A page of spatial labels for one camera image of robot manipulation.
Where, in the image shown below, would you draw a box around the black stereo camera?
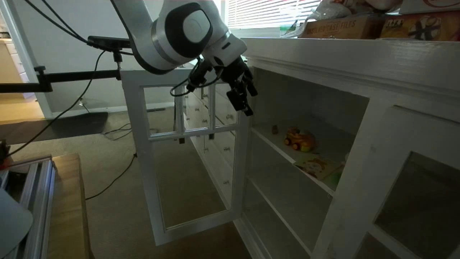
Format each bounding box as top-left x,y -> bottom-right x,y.
88,36 -> 131,50

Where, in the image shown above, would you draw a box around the black camera arm stand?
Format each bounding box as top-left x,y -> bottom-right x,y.
0,66 -> 121,94

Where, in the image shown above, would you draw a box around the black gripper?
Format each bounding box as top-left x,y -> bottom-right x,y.
187,58 -> 258,117

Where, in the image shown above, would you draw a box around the black cable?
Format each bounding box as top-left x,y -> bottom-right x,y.
9,49 -> 141,201

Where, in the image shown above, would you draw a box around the aluminium frame on table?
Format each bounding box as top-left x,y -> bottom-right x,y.
0,157 -> 56,259

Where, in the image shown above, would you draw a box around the white open cabinet door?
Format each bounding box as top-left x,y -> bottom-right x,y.
121,69 -> 246,246

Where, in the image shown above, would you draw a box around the window blinds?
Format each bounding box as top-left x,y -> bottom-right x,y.
225,0 -> 321,29

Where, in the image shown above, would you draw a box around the black floor mat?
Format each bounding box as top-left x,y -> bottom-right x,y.
0,112 -> 108,144

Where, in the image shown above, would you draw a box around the picture book on shelf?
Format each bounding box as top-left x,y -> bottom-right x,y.
297,157 -> 345,190

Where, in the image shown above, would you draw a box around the cardboard box on cabinet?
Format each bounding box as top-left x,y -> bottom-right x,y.
301,12 -> 460,42

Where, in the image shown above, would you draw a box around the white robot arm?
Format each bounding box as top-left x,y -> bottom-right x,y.
111,0 -> 258,117

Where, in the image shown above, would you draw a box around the orange toy car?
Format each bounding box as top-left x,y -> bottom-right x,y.
285,128 -> 317,153

